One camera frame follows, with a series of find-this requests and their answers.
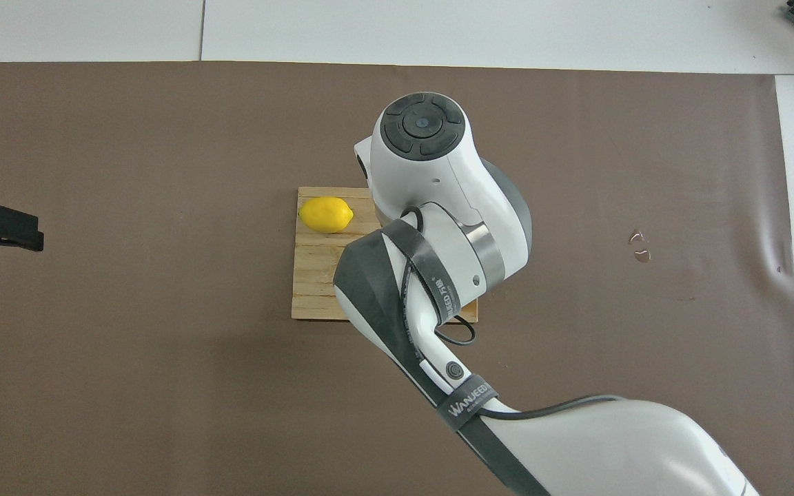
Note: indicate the brown paper table mat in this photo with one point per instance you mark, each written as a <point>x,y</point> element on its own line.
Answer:
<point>163,413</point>

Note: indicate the yellow lemon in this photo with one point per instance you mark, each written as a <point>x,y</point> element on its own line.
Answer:
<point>326,215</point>

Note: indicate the wooden cutting board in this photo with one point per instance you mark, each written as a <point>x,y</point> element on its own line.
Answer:
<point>318,275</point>

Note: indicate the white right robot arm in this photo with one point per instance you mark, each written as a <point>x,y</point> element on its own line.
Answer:
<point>438,227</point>

